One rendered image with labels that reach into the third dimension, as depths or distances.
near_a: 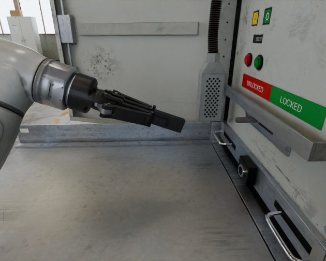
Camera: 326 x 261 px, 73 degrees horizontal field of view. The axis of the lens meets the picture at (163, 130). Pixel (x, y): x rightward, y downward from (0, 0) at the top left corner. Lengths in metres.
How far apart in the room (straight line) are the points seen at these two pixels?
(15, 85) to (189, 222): 0.41
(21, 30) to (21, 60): 11.55
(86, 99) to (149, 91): 0.49
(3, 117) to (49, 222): 0.23
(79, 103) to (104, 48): 0.53
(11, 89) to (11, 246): 0.28
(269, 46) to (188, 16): 0.38
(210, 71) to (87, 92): 0.36
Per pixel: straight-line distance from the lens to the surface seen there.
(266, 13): 0.58
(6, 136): 0.47
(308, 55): 0.44
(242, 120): 0.55
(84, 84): 0.45
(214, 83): 0.67
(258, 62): 0.57
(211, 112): 0.69
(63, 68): 0.47
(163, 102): 0.90
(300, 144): 0.37
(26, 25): 11.93
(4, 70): 0.47
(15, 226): 0.57
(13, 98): 0.47
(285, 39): 0.50
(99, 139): 0.82
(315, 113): 0.41
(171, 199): 0.54
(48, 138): 0.88
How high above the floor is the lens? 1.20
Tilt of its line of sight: 23 degrees down
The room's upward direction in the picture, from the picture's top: straight up
